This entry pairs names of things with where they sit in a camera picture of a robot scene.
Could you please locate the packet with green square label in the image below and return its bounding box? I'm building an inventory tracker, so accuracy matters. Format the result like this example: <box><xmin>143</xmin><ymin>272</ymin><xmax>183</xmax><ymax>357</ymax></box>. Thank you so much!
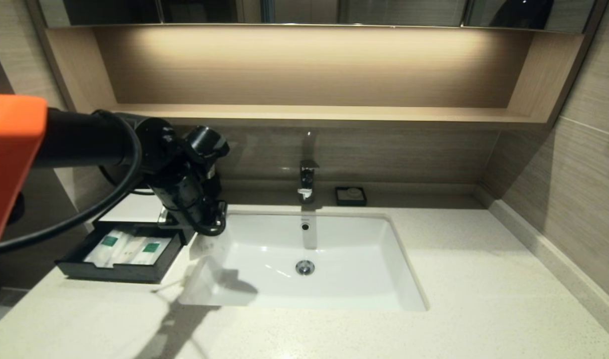
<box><xmin>190</xmin><ymin>229</ymin><xmax>231</xmax><ymax>261</ymax></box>

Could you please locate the toothbrush packet with green label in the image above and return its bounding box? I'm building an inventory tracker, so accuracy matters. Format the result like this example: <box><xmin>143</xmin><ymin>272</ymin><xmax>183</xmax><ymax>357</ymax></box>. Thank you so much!
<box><xmin>84</xmin><ymin>230</ymin><xmax>131</xmax><ymax>267</ymax></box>

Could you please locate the black drawer amenity box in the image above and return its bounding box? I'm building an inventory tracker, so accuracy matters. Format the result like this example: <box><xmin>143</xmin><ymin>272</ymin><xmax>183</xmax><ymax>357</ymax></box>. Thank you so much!
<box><xmin>55</xmin><ymin>222</ymin><xmax>184</xmax><ymax>284</ymax></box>

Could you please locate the white board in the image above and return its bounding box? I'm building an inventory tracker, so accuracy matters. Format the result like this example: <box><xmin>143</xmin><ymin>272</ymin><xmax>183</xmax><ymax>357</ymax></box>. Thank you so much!
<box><xmin>100</xmin><ymin>192</ymin><xmax>168</xmax><ymax>223</ymax></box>

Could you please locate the vanity kit packet green label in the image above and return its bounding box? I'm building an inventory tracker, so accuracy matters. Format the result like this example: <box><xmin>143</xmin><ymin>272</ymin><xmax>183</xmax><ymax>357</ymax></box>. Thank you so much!
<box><xmin>133</xmin><ymin>238</ymin><xmax>173</xmax><ymax>266</ymax></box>

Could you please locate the comb packet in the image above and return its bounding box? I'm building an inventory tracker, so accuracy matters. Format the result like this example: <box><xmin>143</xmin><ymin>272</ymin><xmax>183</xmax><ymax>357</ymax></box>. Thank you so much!
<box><xmin>120</xmin><ymin>237</ymin><xmax>149</xmax><ymax>265</ymax></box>

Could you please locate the chrome faucet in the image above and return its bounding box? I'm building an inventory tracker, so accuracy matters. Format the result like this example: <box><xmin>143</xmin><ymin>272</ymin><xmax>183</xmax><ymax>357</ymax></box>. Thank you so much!
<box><xmin>298</xmin><ymin>160</ymin><xmax>320</xmax><ymax>205</ymax></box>

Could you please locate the black soap dish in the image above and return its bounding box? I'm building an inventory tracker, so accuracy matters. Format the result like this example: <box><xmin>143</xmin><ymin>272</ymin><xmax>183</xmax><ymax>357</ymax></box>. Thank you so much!
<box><xmin>335</xmin><ymin>187</ymin><xmax>368</xmax><ymax>207</ymax></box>

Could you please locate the white sink basin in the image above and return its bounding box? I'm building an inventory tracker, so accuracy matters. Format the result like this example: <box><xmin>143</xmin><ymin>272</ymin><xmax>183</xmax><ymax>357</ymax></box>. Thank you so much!
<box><xmin>180</xmin><ymin>211</ymin><xmax>430</xmax><ymax>313</ymax></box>

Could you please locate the mirror cabinet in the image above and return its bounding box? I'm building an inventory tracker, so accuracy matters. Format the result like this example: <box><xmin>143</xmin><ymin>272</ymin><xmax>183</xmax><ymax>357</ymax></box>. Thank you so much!
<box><xmin>39</xmin><ymin>0</ymin><xmax>597</xmax><ymax>34</ymax></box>

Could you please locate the wooden wall shelf niche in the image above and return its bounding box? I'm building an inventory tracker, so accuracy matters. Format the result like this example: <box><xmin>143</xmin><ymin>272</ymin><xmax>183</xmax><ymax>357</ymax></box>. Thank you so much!
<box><xmin>28</xmin><ymin>24</ymin><xmax>607</xmax><ymax>130</ymax></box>

